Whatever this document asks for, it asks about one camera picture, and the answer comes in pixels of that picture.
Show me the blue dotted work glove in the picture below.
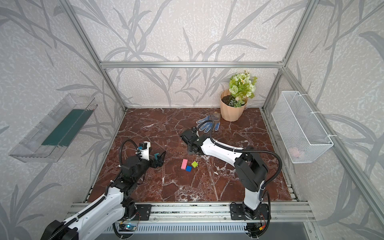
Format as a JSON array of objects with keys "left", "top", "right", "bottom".
[{"left": 196, "top": 115, "right": 214, "bottom": 133}]

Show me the grey slotted scoop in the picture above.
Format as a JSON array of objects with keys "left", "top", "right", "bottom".
[{"left": 210, "top": 112, "right": 221, "bottom": 132}]

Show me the pink block lower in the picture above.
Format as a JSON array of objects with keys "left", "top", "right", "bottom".
[{"left": 181, "top": 159, "right": 188, "bottom": 170}]

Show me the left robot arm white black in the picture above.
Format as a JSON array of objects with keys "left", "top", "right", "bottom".
[{"left": 42, "top": 142, "right": 166, "bottom": 240}]

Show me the green artificial plant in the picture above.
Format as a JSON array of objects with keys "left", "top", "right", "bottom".
[{"left": 229, "top": 70, "right": 258, "bottom": 108}]

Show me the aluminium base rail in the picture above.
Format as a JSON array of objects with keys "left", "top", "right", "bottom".
[{"left": 62, "top": 201, "right": 316, "bottom": 224}]

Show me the clear plastic tray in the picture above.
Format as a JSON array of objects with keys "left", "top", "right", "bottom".
[{"left": 9, "top": 94, "right": 98, "bottom": 163}]

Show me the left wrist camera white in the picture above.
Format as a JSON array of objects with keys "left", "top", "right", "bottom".
[{"left": 137, "top": 141, "right": 151, "bottom": 161}]

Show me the beige flower pot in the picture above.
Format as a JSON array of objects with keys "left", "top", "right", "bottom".
[{"left": 220, "top": 90, "right": 248, "bottom": 122}]

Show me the green circuit board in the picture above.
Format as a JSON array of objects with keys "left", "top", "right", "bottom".
[{"left": 119, "top": 224, "right": 137, "bottom": 232}]

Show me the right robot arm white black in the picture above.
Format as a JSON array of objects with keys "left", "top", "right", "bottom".
[{"left": 180, "top": 127, "right": 283, "bottom": 220}]

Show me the white wire basket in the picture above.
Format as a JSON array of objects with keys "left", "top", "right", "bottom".
[{"left": 272, "top": 91, "right": 334, "bottom": 164}]

